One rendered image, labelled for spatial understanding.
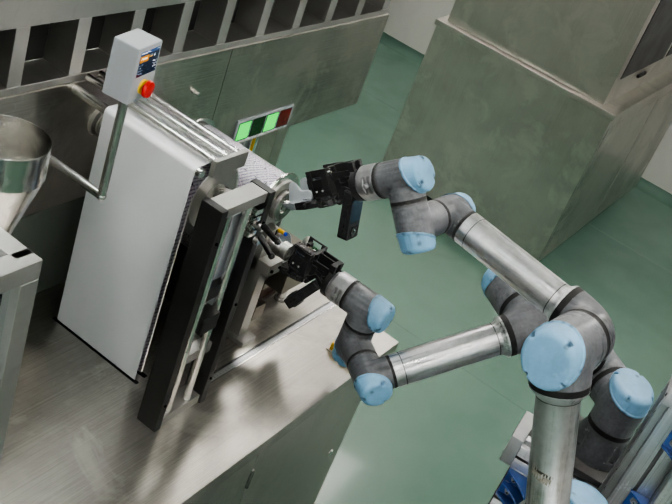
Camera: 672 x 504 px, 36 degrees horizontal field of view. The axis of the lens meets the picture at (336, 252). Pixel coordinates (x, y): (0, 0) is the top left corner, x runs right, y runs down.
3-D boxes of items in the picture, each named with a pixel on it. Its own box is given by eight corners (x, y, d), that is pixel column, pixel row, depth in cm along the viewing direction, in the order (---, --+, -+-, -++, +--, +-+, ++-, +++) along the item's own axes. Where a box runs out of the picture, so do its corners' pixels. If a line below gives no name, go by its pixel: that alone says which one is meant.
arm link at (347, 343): (338, 379, 230) (354, 342, 224) (325, 346, 238) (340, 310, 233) (369, 381, 233) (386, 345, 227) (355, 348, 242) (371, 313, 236)
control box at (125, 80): (134, 110, 162) (148, 53, 157) (100, 92, 163) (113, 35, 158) (158, 99, 168) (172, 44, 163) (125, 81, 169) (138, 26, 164)
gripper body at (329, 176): (321, 165, 220) (367, 156, 213) (331, 203, 222) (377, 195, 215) (301, 173, 214) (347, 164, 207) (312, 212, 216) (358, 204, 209)
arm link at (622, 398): (603, 439, 251) (629, 399, 244) (579, 400, 261) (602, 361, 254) (642, 440, 255) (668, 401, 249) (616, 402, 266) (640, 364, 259)
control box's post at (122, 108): (101, 199, 175) (125, 97, 165) (95, 194, 176) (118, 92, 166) (108, 196, 176) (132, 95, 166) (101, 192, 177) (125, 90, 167)
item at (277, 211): (275, 227, 227) (272, 208, 221) (268, 222, 228) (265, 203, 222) (296, 205, 230) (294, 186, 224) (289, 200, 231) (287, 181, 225)
